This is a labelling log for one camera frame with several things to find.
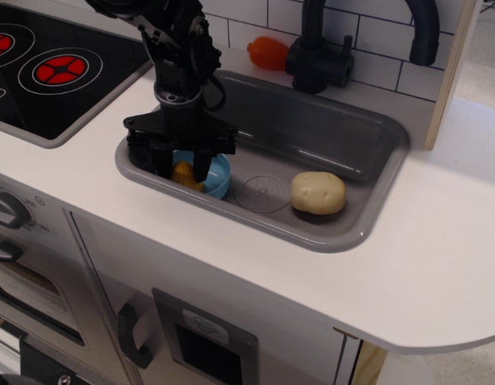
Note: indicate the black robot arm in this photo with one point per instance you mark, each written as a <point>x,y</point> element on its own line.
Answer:
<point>176,37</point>

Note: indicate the dark grey toy faucet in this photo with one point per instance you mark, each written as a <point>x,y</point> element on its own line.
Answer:
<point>314,65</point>

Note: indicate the wooden side panel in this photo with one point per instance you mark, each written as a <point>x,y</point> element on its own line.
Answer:
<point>462,38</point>

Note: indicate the black toy stovetop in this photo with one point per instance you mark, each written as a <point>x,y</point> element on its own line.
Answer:
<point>56,76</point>

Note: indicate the yellow toy corn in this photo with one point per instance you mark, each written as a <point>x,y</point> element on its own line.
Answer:
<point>183,174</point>

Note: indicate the dark grey cabinet door handle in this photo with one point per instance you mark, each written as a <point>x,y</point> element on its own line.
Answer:
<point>132,334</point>

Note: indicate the orange toy carrot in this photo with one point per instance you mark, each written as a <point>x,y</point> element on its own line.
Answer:
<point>267,53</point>

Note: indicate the grey dispenser panel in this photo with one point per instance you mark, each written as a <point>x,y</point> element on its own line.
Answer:
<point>206,344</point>

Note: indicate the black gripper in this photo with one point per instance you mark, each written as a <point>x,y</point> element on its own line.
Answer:
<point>183,122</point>

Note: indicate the grey plastic sink basin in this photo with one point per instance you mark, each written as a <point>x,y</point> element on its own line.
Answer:
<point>281,133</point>

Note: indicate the grey oven door handle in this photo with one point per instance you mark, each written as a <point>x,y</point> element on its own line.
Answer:
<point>9,253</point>

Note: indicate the light blue bowl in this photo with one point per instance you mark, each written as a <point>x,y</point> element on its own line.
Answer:
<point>216,184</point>

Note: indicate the grey oven knob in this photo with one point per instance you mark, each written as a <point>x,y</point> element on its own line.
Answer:
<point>13,215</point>

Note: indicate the beige toy potato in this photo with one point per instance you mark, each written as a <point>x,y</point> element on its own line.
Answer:
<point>318,193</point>

